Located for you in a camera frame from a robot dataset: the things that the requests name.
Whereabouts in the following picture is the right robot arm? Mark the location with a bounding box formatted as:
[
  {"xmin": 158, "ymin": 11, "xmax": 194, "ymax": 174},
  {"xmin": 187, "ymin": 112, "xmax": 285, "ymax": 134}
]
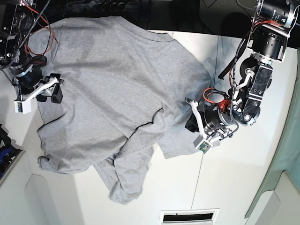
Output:
[{"xmin": 0, "ymin": 0, "xmax": 63, "ymax": 104}]

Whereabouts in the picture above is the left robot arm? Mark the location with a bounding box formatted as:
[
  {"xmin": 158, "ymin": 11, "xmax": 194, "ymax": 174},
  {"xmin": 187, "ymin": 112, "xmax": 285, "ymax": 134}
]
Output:
[{"xmin": 185, "ymin": 0, "xmax": 300, "ymax": 134}]

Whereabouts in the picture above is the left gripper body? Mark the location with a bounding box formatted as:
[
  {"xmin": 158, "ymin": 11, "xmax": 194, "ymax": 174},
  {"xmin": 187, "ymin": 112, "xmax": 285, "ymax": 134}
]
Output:
[{"xmin": 202, "ymin": 105, "xmax": 234, "ymax": 131}]

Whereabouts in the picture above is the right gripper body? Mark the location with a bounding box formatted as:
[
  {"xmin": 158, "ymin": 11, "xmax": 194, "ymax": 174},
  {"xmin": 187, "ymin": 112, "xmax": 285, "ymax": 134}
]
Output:
[{"xmin": 13, "ymin": 67, "xmax": 43, "ymax": 94}]

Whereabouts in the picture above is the blue and black cable bundle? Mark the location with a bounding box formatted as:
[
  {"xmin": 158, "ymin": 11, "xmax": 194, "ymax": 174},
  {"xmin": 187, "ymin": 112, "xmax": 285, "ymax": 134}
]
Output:
[{"xmin": 0, "ymin": 124, "xmax": 22, "ymax": 180}]

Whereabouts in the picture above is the white slotted vent panel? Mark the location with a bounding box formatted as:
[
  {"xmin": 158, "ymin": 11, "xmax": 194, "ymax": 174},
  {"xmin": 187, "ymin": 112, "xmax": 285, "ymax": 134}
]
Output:
[{"xmin": 159, "ymin": 209, "xmax": 219, "ymax": 225}]

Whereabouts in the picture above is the grey t-shirt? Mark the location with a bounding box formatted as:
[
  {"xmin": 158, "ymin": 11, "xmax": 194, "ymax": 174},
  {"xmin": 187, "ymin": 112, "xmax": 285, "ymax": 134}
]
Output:
[{"xmin": 37, "ymin": 16, "xmax": 210, "ymax": 205}]

